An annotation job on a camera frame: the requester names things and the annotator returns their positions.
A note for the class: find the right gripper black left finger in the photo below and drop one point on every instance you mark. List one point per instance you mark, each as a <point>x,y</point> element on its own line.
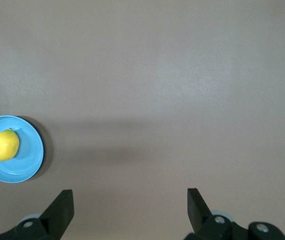
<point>55,217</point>

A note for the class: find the yellow lemon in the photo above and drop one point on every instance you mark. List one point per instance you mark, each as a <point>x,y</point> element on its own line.
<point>4,145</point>

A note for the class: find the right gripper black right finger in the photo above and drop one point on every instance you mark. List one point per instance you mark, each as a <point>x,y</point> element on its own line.
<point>202,217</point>

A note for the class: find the blue plate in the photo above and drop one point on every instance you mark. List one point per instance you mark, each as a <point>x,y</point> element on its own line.
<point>27,160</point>

